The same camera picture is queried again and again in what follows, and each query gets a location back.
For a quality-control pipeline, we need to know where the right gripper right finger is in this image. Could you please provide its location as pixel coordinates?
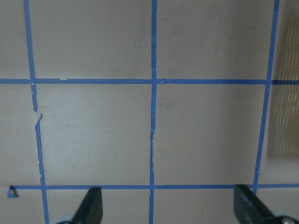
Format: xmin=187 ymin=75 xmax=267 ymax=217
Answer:
xmin=233 ymin=184 xmax=276 ymax=224

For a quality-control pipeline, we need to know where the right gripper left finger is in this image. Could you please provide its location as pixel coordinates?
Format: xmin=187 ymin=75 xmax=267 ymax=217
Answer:
xmin=72 ymin=187 xmax=103 ymax=224

